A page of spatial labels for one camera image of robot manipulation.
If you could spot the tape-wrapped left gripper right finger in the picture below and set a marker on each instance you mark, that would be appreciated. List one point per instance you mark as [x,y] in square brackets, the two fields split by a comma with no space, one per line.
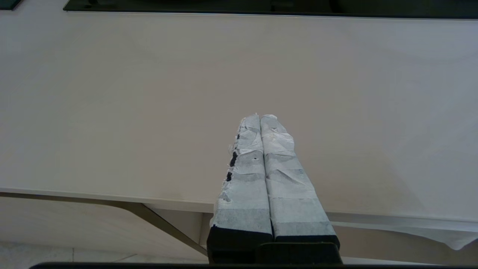
[291,194]

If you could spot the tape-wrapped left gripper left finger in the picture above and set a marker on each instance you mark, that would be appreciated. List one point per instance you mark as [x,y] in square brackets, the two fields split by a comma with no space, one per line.
[244,194]

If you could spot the grey metal table brace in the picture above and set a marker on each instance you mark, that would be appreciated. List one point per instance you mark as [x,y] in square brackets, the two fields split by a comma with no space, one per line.
[160,222]

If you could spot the large black induction cooktop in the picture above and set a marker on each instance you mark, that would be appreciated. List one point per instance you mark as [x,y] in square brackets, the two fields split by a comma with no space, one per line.
[261,5]

